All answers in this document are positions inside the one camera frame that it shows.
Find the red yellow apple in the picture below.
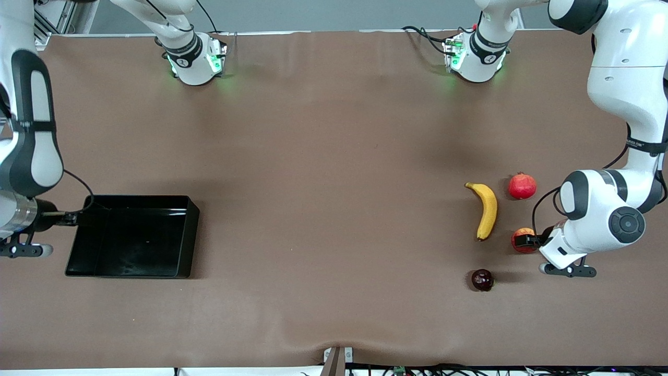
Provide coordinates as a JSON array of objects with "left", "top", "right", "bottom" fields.
[{"left": 511, "top": 228, "right": 541, "bottom": 255}]

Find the yellow banana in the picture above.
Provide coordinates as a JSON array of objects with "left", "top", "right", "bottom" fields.
[{"left": 464, "top": 182, "right": 498, "bottom": 242}]

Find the metal bracket with brown post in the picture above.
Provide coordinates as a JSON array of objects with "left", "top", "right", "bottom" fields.
[{"left": 322, "top": 346, "right": 354, "bottom": 376}]

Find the black plastic box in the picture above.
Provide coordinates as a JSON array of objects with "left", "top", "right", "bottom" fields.
[{"left": 65, "top": 195, "right": 200, "bottom": 279}]

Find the dark purple mangosteen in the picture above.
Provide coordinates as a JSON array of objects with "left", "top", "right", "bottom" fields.
[{"left": 471, "top": 269, "right": 495, "bottom": 292}]

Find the black arm base cable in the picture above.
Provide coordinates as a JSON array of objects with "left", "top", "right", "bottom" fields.
[
  {"left": 195, "top": 0, "right": 220, "bottom": 35},
  {"left": 401, "top": 25, "right": 450, "bottom": 57}
]

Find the black right arm base cable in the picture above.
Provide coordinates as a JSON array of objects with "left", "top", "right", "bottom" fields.
[{"left": 195, "top": 0, "right": 220, "bottom": 35}]

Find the aluminium frame profile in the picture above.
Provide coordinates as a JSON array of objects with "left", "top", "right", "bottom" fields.
[{"left": 34, "top": 0, "right": 100, "bottom": 37}]

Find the brown table cover sheet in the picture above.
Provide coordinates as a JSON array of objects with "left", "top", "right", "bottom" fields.
[{"left": 0, "top": 29, "right": 668, "bottom": 369}]

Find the red pomegranate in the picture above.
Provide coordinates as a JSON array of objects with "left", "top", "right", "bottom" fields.
[{"left": 508, "top": 172, "right": 538, "bottom": 201}]

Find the black left arm base cable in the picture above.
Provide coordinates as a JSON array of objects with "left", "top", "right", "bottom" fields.
[{"left": 401, "top": 25, "right": 450, "bottom": 57}]

